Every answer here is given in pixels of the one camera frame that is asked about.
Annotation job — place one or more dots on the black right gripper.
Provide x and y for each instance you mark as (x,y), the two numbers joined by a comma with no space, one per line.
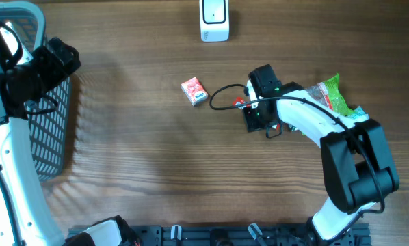
(253,124)

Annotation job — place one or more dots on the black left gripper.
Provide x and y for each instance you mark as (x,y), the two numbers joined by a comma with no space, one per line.
(59,71)

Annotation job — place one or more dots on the green snack bag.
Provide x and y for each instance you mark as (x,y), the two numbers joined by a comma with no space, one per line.
(327,93)

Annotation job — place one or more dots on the red small box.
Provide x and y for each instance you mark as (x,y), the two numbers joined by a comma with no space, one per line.
(194,91)

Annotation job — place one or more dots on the mint wet wipes pack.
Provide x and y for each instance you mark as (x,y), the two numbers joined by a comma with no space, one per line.
(359,115)

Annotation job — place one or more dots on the red drink mix sachet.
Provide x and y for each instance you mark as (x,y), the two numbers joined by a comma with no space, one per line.
(241,103)

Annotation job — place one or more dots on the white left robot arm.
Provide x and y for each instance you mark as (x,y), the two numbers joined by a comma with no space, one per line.
(25,218)

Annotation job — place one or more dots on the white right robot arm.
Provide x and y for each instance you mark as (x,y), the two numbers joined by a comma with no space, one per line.
(358,167)

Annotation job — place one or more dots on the white barcode scanner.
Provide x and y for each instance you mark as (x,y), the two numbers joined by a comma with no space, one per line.
(214,20)

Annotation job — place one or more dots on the black mounting rail base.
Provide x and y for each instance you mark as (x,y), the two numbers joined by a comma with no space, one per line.
(282,234)

